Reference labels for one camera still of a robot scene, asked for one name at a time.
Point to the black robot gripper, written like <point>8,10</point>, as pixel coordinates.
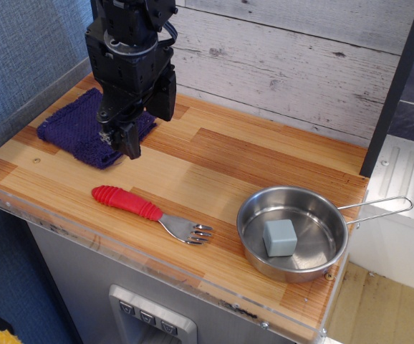
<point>133,79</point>

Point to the grey square block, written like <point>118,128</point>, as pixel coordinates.
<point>280,238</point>

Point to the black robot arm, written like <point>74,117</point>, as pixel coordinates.
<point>130,45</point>

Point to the purple folded cloth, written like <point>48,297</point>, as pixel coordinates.
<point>74,129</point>

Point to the silver button panel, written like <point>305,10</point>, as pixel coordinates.
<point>140,320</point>

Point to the small steel pan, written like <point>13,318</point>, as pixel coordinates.
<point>321,229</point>

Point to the yellow object bottom left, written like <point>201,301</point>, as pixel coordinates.
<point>7,338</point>

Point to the red handled metal fork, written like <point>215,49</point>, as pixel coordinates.
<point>186,231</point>

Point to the black right post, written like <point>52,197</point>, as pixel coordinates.
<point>397,86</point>

